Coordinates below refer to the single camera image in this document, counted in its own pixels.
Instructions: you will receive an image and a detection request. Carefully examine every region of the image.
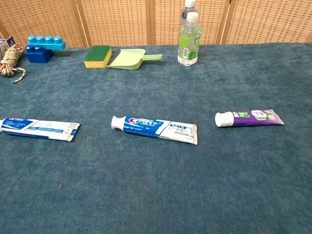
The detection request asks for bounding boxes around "purple toothpaste tube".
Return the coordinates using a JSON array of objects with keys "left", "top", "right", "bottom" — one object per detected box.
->
[{"left": 214, "top": 109, "right": 285, "bottom": 128}]

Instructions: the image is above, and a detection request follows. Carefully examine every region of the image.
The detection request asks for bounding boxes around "blue Crest toothpaste tube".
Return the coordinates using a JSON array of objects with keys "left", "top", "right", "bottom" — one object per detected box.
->
[{"left": 111, "top": 115, "right": 198, "bottom": 146}]

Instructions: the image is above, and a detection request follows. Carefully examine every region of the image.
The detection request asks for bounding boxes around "crumpled blue white toothpaste tube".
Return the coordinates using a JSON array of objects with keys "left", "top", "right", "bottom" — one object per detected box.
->
[{"left": 0, "top": 117, "right": 81, "bottom": 142}]

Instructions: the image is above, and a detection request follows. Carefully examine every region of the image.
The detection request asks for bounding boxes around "light green dustpan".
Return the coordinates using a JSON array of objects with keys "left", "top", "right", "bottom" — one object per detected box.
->
[{"left": 106, "top": 49, "right": 163, "bottom": 71}]

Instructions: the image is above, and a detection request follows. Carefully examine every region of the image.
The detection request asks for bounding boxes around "teal table cloth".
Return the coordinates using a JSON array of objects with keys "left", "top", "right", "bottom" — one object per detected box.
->
[{"left": 0, "top": 42, "right": 312, "bottom": 234}]

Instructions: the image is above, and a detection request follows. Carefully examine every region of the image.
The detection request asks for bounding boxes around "clear bottle green label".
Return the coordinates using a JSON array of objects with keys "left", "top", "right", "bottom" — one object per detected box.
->
[{"left": 177, "top": 12, "right": 202, "bottom": 67}]

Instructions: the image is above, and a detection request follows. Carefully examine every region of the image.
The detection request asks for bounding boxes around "yellow green sponge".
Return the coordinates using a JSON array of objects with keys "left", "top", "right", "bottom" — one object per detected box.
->
[{"left": 84, "top": 45, "right": 113, "bottom": 69}]

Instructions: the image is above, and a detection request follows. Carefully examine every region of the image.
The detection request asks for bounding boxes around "wicker folding screen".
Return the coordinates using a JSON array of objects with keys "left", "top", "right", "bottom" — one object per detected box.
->
[{"left": 0, "top": 0, "right": 312, "bottom": 48}]

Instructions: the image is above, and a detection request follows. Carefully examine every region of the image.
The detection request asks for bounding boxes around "clear bottle bluish label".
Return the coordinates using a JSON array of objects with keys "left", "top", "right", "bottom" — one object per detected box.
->
[{"left": 180, "top": 0, "right": 197, "bottom": 25}]

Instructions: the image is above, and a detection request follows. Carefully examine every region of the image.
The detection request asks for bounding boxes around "long light blue building block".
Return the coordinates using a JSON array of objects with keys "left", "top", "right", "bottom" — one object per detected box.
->
[{"left": 26, "top": 35, "right": 66, "bottom": 51}]

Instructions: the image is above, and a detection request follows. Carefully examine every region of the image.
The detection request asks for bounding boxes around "dark blue building block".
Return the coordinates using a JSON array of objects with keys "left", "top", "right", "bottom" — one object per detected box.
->
[{"left": 25, "top": 45, "right": 54, "bottom": 64}]

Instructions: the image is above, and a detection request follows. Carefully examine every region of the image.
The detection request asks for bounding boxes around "long blue white carton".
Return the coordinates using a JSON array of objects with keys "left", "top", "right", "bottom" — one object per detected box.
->
[{"left": 0, "top": 36, "right": 16, "bottom": 58}]

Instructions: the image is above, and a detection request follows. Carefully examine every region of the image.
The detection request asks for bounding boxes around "coiled beige rope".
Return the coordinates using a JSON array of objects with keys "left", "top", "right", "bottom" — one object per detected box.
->
[{"left": 0, "top": 43, "right": 27, "bottom": 84}]

